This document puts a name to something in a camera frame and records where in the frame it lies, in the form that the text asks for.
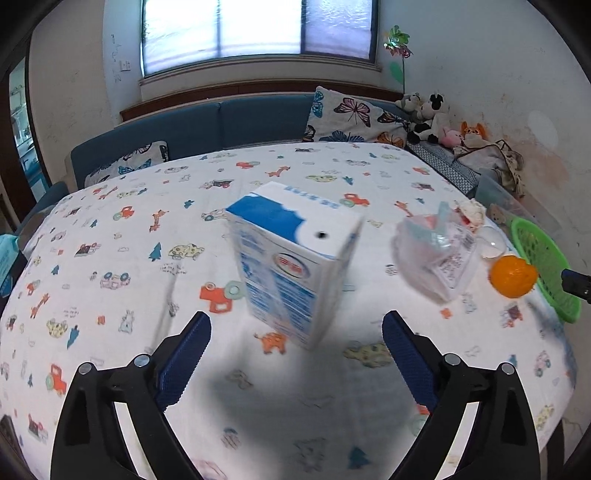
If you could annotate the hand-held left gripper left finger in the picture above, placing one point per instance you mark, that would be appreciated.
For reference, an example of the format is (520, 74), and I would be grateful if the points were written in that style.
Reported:
(184, 355)

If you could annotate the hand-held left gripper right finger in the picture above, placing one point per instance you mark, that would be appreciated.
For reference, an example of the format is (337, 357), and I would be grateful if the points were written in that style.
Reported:
(408, 355)

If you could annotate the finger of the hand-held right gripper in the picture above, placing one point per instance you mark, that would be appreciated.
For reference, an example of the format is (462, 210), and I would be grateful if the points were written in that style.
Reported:
(575, 281)

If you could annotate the green plastic basket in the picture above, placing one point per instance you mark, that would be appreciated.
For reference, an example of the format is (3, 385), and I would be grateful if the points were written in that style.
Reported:
(569, 310)

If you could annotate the orange spiky ball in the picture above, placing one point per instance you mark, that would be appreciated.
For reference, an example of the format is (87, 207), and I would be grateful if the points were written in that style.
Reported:
(513, 277)

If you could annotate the clear plastic lid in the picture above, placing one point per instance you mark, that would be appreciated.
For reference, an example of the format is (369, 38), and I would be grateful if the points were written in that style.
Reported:
(493, 243)

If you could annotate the clear plastic bag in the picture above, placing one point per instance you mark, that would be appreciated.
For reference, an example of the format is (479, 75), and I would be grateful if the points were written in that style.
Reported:
(434, 258)

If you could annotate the white tissue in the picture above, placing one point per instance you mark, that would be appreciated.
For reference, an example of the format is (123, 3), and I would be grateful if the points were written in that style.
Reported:
(473, 212)

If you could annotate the blue white milk carton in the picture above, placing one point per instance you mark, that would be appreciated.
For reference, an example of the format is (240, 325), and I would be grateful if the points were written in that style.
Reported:
(286, 277)

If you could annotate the clear storage bin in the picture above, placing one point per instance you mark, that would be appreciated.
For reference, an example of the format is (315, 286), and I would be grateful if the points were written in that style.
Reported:
(531, 207)

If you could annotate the printed white blanket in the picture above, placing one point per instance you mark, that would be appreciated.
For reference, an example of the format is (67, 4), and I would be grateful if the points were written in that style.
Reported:
(138, 258)

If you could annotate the beige cloth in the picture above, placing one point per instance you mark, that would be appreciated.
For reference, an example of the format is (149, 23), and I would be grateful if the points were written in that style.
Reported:
(494, 159)

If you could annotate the grey patterned cloth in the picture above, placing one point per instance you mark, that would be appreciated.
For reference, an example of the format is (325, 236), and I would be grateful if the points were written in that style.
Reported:
(448, 168)

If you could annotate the orange fox plush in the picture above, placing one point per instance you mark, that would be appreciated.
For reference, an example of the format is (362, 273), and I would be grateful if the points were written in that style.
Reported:
(472, 134)

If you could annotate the pink plush toy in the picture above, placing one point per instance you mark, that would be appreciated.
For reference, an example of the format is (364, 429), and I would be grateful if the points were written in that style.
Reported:
(450, 137)

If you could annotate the butterfly print pillow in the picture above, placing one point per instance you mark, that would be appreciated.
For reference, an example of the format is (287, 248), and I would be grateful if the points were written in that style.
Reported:
(392, 129)
(341, 115)
(129, 164)

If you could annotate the blue wet wipes pack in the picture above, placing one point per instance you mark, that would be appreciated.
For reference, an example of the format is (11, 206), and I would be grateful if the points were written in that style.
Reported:
(7, 263)

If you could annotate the black white cow plush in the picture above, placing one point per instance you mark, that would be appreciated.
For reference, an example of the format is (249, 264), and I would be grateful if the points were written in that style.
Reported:
(431, 117)

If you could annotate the grey plush toy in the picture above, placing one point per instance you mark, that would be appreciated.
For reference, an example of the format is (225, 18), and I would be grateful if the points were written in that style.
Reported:
(411, 105)

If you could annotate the blue sofa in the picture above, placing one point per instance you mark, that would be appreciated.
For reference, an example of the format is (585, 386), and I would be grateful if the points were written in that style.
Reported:
(258, 120)

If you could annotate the brown wooden ledge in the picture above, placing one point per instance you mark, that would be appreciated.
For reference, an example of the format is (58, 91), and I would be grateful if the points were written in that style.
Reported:
(258, 92)

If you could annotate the colourful pinwheel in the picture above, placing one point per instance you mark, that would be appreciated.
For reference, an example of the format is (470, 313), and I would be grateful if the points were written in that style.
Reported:
(397, 44)

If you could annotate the window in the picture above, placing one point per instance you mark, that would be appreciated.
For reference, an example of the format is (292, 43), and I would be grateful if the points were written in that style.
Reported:
(258, 32)

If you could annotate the brown door frame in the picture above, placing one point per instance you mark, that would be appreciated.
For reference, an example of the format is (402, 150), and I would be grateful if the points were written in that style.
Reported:
(41, 161)

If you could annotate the white light switch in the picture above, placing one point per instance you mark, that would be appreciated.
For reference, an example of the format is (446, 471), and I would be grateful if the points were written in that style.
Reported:
(124, 65)

